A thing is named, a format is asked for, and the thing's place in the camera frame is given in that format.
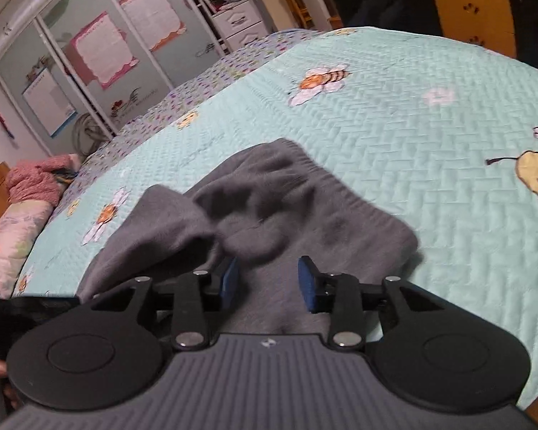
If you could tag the black chair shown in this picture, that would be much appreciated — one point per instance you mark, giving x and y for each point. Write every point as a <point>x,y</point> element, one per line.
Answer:
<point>376,9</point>

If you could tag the glass door wardrobe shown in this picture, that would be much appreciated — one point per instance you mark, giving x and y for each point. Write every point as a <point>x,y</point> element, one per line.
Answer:
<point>62,22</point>

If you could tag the white drawer cabinet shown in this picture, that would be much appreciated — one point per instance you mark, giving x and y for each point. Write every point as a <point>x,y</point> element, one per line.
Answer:
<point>240,22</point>

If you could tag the floral pillow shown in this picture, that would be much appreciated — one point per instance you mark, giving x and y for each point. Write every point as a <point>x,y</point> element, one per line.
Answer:
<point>13,242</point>

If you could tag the pink fuzzy garment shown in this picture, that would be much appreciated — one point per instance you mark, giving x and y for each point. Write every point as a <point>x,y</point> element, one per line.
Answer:
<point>36,179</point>

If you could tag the pink bordered poster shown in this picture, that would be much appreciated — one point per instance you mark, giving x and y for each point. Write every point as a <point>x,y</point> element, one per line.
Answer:
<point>152,13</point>
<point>103,49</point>

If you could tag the purple floral bedsheet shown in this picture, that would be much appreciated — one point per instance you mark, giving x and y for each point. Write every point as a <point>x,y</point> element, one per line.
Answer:
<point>197,98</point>

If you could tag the wooden chair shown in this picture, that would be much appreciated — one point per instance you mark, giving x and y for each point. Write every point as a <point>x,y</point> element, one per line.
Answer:
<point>298,9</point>

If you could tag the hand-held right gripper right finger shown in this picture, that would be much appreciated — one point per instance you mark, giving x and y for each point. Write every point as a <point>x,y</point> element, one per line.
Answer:
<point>307,284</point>

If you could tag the bee print quilted bedspread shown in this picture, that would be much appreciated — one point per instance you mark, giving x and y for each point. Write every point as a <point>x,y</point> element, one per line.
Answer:
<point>385,143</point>

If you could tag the blue bordered poster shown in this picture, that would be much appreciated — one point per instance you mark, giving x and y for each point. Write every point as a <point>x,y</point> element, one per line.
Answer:
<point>49,101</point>

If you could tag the yellow wooden desk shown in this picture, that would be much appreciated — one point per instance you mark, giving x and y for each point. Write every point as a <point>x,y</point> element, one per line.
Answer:
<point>470,4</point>

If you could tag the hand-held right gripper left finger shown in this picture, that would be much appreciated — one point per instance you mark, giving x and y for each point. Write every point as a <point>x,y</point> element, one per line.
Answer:
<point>231,283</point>

